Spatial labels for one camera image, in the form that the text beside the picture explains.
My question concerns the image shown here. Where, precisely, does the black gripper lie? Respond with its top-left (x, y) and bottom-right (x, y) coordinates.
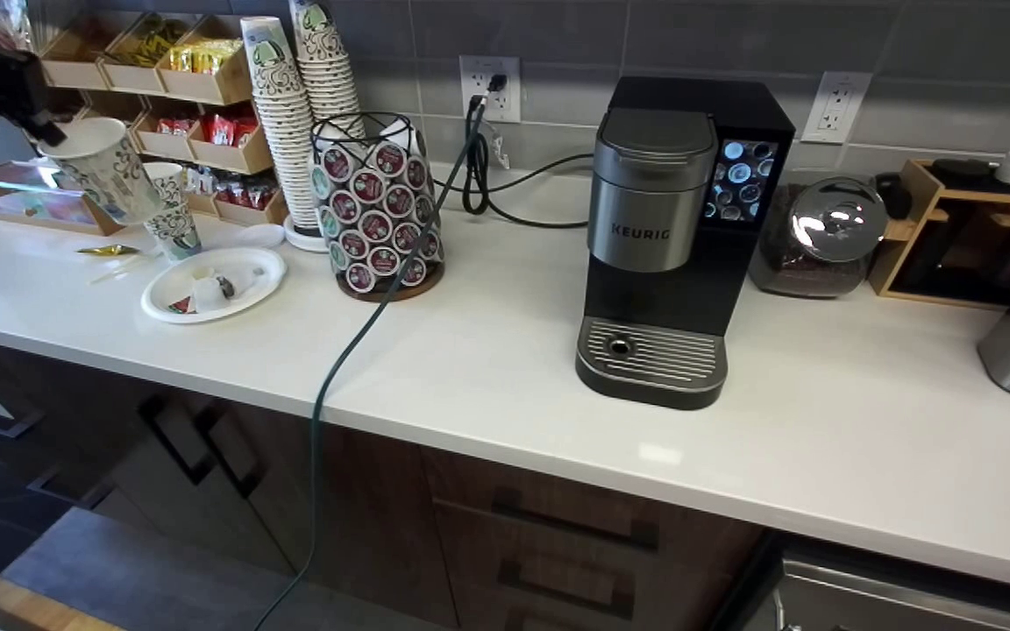
top-left (0, 27), bottom-right (69, 151)

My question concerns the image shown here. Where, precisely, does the stainless dishwasher front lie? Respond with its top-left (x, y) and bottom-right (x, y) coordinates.
top-left (761, 542), bottom-right (1010, 631)

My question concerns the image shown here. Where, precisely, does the black cabinet door handle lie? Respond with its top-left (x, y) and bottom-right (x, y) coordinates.
top-left (137, 391), bottom-right (219, 487)
top-left (192, 403), bottom-right (267, 502)

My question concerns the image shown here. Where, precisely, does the round black silver appliance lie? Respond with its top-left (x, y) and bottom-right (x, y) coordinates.
top-left (746, 172), bottom-right (895, 300)

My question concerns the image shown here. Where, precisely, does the wooden tea packet rack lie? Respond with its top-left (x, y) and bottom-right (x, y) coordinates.
top-left (26, 8), bottom-right (295, 230)

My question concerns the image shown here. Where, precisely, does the light wooden board edge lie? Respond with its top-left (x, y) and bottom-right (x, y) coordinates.
top-left (0, 551), bottom-right (123, 631)

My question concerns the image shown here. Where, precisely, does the low wooden tray box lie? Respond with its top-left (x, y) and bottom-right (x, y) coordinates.
top-left (0, 159), bottom-right (128, 238)

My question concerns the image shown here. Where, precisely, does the tall sleeve of paper cups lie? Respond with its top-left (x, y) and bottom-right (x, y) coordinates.
top-left (238, 14), bottom-right (323, 238)

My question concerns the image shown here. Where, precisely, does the yellow packet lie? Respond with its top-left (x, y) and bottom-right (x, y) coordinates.
top-left (74, 238), bottom-right (143, 264)

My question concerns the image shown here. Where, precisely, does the dark green cable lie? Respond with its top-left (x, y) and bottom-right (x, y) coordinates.
top-left (249, 290), bottom-right (396, 631)

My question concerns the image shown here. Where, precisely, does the small white creamer cup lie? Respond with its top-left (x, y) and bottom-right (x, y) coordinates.
top-left (186, 266), bottom-right (227, 311)

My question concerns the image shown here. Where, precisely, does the white round cup stack base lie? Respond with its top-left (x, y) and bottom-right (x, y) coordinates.
top-left (282, 217), bottom-right (334, 256)

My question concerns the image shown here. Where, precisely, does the black silver Keurig coffee machine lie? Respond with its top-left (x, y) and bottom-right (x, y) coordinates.
top-left (572, 75), bottom-right (799, 412)

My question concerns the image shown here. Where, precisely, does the white empty wall outlet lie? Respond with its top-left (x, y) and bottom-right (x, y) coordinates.
top-left (799, 71), bottom-right (876, 147)

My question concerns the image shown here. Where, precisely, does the leaning sleeve of paper cups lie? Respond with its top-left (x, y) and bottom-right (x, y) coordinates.
top-left (289, 0), bottom-right (365, 125)

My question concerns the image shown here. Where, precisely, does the white wall outlet with plug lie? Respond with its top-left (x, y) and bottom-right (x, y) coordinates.
top-left (455, 54), bottom-right (524, 125)

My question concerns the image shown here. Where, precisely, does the wire coffee pod carousel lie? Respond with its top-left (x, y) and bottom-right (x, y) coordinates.
top-left (308, 110), bottom-right (451, 306)

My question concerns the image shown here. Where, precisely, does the wooden condiment organizer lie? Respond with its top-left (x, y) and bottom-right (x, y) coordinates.
top-left (868, 151), bottom-right (1010, 311)

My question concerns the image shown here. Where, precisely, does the black power cable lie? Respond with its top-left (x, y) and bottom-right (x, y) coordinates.
top-left (433, 93), bottom-right (597, 236)

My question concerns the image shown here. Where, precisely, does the black drawer handle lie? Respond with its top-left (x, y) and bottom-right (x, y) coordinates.
top-left (496, 557), bottom-right (639, 621)
top-left (487, 487), bottom-right (663, 554)

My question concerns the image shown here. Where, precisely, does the white styrofoam plate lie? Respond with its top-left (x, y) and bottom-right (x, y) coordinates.
top-left (137, 243), bottom-right (290, 329)

